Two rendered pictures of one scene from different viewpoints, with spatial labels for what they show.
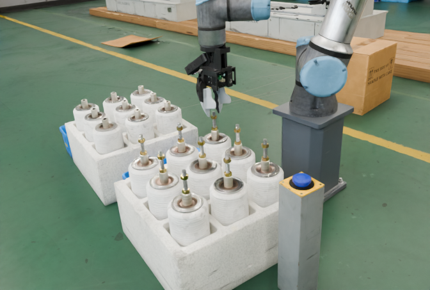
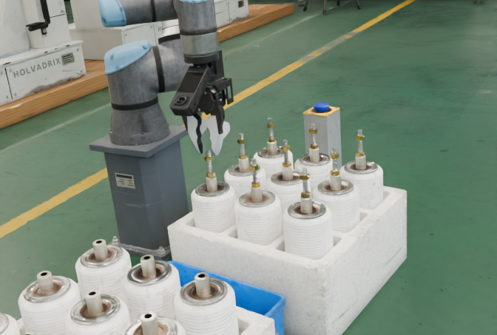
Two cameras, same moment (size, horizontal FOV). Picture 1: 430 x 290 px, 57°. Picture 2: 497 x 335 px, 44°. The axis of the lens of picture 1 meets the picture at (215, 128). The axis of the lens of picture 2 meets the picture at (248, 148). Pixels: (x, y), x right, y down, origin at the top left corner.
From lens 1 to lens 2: 1.86 m
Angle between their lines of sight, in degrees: 99
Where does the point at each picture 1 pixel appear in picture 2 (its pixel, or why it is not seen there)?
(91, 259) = not seen: outside the picture
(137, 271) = (383, 306)
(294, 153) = (171, 189)
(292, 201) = (335, 120)
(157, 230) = (381, 209)
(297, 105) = (160, 127)
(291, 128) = (164, 160)
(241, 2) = not seen: outside the picture
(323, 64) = not seen: hidden behind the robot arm
